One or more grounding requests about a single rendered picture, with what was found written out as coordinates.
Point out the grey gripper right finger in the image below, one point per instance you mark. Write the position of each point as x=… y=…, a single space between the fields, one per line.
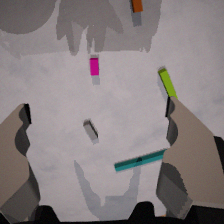
x=191 y=178

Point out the turquoise rod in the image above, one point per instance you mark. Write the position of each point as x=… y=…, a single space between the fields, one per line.
x=139 y=161

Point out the lime green rod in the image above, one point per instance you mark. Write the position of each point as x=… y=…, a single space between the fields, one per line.
x=167 y=82

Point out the grey rod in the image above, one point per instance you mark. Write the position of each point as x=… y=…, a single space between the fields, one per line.
x=90 y=130

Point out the magenta block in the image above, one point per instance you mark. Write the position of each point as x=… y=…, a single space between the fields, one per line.
x=94 y=66

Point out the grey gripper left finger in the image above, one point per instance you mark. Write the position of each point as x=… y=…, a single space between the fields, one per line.
x=19 y=190

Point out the orange rectangular block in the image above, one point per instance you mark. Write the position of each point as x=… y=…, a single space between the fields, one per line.
x=136 y=5

